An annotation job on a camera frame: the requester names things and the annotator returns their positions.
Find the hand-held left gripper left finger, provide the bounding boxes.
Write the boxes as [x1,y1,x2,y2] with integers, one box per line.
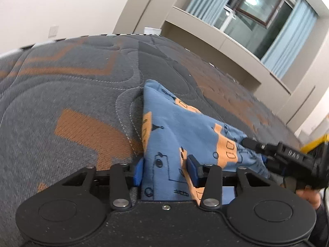
[62,158,145,212]

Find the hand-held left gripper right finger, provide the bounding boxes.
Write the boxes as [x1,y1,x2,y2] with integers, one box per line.
[186,155,274,211]

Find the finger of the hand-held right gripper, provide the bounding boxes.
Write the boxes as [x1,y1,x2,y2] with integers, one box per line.
[242,137,281,158]
[264,159,287,176]

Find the blue pants with orange print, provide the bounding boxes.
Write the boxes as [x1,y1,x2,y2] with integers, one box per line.
[141,79,278,206]

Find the person's right hand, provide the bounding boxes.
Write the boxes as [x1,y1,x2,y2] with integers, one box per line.
[295,187,322,209]

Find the yellow box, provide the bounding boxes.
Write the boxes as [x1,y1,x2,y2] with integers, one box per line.
[300,134,329,153]

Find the grey and orange quilted mattress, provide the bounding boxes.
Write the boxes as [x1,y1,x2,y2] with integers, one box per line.
[0,33,309,237]

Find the beige bay window ledge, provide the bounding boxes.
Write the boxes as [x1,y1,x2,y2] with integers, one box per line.
[161,6,294,95]

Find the light blue curtain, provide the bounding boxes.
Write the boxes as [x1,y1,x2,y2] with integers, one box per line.
[185,0,242,26]
[261,0,318,81]

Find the window with dark frame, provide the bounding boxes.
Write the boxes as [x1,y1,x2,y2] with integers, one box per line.
[223,0,302,60]

